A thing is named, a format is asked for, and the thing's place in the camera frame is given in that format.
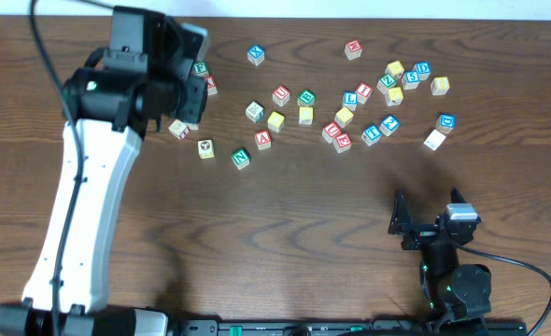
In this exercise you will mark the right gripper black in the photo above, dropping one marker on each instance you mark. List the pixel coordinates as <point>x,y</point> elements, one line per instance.
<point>425,235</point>

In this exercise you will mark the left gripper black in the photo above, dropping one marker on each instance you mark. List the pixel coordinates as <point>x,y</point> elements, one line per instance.
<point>196,98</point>

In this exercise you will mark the yellow block O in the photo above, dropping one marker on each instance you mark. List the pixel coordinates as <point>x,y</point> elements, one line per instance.
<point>276,122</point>

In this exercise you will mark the green B block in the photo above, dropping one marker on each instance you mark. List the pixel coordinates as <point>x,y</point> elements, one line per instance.
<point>306,98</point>

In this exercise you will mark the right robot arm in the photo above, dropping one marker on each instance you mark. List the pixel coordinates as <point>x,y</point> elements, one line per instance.
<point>456,291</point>

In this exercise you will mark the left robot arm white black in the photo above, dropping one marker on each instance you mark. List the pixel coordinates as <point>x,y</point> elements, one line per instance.
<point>142,75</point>

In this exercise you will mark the beige red block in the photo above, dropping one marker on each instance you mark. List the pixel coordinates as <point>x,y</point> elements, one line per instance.
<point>179,129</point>

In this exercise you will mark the green F block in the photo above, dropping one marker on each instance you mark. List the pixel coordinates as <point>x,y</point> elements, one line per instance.
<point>201,69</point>

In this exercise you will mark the yellow picture block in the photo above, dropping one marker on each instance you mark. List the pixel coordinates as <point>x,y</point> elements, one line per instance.
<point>206,149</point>

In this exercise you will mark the white blank block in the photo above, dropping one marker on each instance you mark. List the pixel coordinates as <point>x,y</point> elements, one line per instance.
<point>434,140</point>

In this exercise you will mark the white grey picture block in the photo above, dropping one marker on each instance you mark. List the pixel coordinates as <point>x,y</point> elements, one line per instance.
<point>255,111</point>

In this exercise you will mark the blue D block right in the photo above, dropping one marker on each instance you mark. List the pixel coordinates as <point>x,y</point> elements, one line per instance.
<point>445,124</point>

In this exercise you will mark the blue d block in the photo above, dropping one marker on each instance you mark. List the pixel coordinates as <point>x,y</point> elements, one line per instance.
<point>423,70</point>
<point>445,124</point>

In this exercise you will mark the blue X block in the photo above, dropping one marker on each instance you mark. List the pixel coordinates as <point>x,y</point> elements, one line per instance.
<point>256,55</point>

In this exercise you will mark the green N block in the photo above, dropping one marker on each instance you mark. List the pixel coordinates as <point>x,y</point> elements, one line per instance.
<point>241,159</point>

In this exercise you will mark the blue 2 block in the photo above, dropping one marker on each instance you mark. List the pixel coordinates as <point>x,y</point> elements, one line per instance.
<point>389,125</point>

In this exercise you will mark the blue T block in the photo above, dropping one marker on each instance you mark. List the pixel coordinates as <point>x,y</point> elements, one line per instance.
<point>371,135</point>

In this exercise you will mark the red A block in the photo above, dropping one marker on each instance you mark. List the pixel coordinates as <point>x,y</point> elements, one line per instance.
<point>263,139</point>

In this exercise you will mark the red U block upper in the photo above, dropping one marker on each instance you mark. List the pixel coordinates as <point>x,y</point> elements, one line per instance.
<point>281,95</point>

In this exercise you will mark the red u block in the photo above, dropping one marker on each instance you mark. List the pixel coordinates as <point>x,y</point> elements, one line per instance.
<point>330,131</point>
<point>281,95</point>

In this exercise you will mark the yellow block by Z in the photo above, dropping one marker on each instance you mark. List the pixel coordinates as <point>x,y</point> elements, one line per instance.
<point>394,96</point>

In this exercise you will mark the yellow 8 block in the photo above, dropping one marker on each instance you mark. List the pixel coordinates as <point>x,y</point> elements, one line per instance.
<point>440,86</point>

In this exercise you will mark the yellow block by L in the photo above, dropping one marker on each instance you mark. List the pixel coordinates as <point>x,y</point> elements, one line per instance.
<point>343,117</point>

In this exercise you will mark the red U block lower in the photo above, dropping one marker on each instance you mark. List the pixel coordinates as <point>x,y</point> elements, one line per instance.
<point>330,131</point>

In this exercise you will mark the yellow block centre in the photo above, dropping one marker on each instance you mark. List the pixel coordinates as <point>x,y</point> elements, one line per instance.
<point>306,115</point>

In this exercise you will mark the blue 5 block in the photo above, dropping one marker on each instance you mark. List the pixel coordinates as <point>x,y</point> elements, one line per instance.
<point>410,80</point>

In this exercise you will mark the red I block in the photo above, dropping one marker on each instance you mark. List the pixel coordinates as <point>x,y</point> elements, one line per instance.
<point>363,91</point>

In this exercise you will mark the green Z block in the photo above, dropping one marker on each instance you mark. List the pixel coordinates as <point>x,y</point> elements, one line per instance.
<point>385,83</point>

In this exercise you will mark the blue L block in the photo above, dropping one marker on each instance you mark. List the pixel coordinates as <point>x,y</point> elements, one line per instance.
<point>350,100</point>

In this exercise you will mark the blue D block upper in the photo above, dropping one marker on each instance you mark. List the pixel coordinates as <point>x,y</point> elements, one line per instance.
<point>423,70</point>

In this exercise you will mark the yellow block upper right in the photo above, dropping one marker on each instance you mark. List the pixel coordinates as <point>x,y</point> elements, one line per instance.
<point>395,69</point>

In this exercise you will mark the red block top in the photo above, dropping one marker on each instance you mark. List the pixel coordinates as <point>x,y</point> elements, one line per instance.
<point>353,49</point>

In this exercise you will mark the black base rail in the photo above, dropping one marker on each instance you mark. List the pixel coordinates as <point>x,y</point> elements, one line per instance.
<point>207,327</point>

